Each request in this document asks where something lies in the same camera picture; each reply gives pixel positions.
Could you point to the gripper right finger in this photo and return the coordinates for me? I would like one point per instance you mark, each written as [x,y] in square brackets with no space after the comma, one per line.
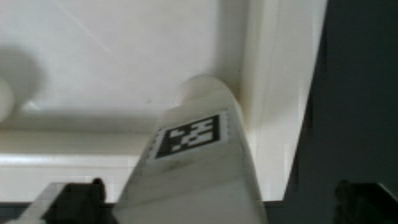
[367,203]

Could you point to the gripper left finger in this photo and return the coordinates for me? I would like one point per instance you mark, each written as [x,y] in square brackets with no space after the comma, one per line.
[70,204]

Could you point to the white table leg with tag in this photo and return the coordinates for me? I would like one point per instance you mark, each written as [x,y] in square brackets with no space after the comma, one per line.
[193,185]

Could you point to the white square tabletop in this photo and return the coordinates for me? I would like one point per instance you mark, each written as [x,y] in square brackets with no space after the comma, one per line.
[99,54]

